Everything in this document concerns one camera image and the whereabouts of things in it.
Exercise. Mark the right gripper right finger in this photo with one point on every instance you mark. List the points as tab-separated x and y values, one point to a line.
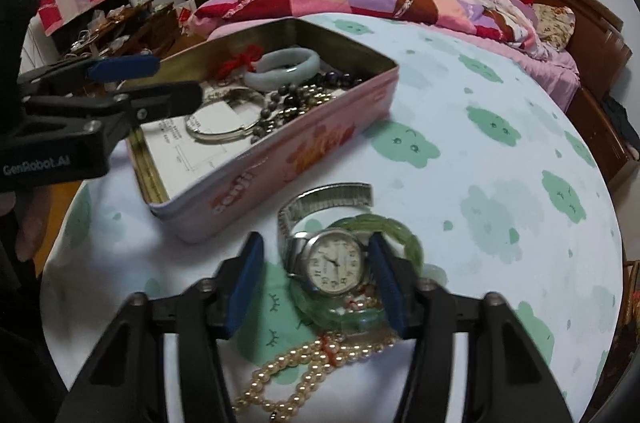
507	379

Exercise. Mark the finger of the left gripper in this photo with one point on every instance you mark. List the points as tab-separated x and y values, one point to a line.
105	70
158	102

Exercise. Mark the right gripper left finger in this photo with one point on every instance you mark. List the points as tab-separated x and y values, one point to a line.
123	378

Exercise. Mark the silver bangle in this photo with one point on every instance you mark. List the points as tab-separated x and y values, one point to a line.
216	120

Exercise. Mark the pale jade bangle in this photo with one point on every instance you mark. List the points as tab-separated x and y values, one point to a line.
294	65

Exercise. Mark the silver wristwatch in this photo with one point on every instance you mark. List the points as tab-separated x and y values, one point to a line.
330	261

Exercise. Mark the person's left hand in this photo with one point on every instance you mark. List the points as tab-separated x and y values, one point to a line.
33	224

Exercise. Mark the wooden tv cabinet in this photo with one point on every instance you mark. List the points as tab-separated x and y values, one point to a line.
127	30

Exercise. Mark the white red paper bag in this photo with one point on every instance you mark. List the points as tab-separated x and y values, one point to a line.
184	11

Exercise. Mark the pink metal tin box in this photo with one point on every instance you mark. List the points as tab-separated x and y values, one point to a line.
223	196

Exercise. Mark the cloud print tablecloth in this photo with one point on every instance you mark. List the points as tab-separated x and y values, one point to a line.
476	160

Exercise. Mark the dark clothes on nightstand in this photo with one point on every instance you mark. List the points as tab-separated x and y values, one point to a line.
619	119

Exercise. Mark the pink bed sheet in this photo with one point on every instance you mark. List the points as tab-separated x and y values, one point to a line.
525	57

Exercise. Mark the floral pillow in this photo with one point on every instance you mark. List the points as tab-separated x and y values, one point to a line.
555	25

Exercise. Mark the wooden bed frame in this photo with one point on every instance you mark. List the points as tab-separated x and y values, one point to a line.
598	47

